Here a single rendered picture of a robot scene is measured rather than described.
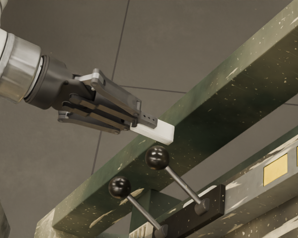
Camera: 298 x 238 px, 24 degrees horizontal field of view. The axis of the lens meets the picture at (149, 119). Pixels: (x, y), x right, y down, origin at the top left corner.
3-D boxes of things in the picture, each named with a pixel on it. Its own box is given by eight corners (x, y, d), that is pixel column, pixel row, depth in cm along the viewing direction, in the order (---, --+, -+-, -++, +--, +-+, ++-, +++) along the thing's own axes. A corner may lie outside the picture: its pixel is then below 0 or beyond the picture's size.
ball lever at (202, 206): (208, 209, 107) (149, 147, 107) (222, 200, 105) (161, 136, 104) (196, 224, 105) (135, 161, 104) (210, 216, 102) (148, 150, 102)
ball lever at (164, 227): (167, 233, 116) (112, 176, 116) (179, 226, 113) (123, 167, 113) (156, 248, 114) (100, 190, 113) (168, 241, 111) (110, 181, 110)
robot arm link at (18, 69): (-9, 53, 103) (28, 68, 105) (-24, 102, 98) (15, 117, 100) (13, 19, 96) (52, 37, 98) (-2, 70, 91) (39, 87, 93)
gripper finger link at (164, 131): (134, 111, 106) (136, 109, 106) (172, 128, 109) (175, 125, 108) (131, 127, 104) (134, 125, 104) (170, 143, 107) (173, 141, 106)
